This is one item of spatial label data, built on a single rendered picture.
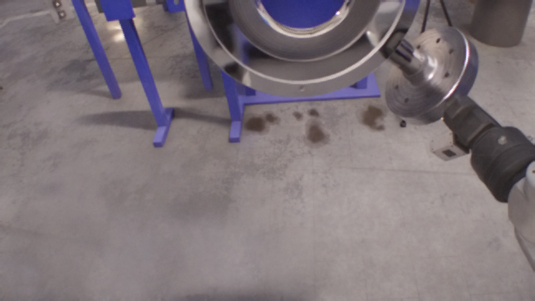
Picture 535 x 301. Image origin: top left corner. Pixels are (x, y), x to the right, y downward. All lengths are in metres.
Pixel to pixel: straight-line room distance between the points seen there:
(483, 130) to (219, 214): 1.28
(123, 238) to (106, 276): 0.19
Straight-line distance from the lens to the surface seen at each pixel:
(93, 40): 2.45
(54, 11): 1.36
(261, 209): 1.67
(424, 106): 0.73
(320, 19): 2.16
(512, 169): 0.55
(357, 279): 1.48
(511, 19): 2.88
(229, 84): 1.91
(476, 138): 0.61
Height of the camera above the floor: 1.31
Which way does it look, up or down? 43 degrees down
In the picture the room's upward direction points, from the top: 9 degrees counter-clockwise
